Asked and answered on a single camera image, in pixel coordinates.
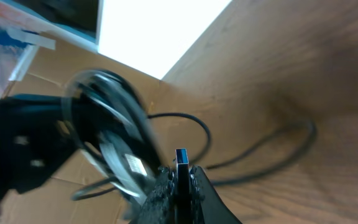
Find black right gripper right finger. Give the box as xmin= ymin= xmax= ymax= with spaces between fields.
xmin=190 ymin=166 xmax=242 ymax=224

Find cardboard box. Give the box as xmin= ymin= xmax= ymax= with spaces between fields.
xmin=0 ymin=38 xmax=160 ymax=223

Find black cable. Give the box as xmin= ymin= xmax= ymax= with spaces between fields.
xmin=70 ymin=112 xmax=318 ymax=224

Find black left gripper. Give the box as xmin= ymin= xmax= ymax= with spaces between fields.
xmin=0 ymin=95 xmax=76 ymax=203

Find dark monitor screen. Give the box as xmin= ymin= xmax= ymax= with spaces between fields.
xmin=4 ymin=0 xmax=103 ymax=53

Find white cable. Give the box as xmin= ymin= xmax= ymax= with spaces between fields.
xmin=61 ymin=68 xmax=155 ymax=206

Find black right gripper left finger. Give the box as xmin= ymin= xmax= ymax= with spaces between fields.
xmin=129 ymin=167 xmax=175 ymax=224

